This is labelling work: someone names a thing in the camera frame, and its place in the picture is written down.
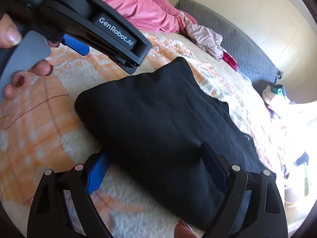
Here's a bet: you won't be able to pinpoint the black garment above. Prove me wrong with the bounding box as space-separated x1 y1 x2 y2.
75 57 265 230

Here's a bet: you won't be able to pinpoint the pile of colourful clothes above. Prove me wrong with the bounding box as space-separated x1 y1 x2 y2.
262 84 310 179

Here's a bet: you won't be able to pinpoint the left hand red nails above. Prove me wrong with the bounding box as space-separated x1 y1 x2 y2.
1 13 60 101

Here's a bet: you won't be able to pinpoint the right hand red nails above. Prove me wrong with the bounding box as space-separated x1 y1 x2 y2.
174 219 200 238

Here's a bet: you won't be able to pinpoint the pink blanket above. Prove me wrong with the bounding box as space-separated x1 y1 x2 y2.
102 0 197 33

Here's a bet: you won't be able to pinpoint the orange white patterned bedspread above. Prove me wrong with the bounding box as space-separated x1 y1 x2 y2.
1 33 285 237

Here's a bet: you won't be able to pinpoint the pale pink crumpled garment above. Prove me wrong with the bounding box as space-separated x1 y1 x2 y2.
179 12 223 60

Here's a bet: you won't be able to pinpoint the red cloth by headboard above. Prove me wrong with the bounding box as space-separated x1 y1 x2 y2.
222 49 239 71

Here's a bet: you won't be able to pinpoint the grey quilted headboard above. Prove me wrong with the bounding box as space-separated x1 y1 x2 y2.
176 0 283 93

